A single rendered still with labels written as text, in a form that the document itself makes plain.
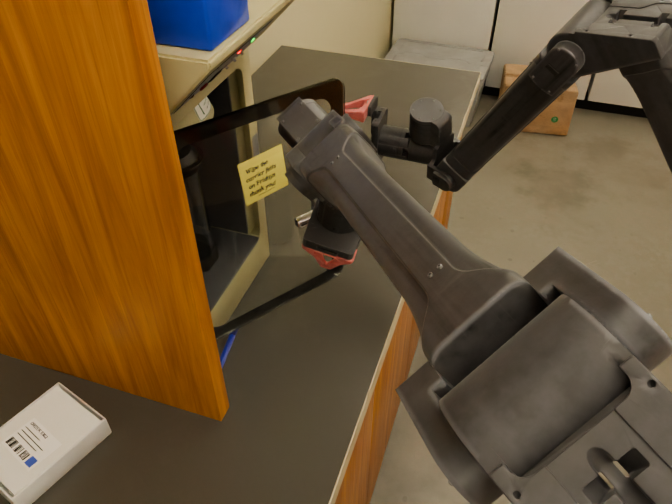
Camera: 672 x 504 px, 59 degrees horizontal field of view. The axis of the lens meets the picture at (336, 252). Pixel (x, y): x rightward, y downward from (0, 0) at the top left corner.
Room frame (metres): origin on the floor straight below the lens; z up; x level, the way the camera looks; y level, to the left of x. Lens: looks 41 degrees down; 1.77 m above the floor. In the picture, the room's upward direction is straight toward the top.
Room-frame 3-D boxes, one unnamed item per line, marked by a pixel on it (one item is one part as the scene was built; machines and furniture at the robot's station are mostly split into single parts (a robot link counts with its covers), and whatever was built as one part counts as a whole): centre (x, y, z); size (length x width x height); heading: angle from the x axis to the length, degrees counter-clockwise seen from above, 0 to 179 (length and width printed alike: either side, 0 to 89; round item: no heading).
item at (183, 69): (0.78, 0.14, 1.46); 0.32 x 0.11 x 0.10; 161
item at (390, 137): (0.96, -0.10, 1.20); 0.07 x 0.07 x 0.10; 72
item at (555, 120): (3.23, -1.17, 0.14); 0.41 x 0.33 x 0.29; 78
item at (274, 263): (0.74, 0.11, 1.19); 0.30 x 0.01 x 0.40; 127
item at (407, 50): (3.39, -0.60, 0.17); 0.60 x 0.42 x 0.33; 69
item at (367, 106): (0.98, -0.03, 1.24); 0.09 x 0.07 x 0.07; 72
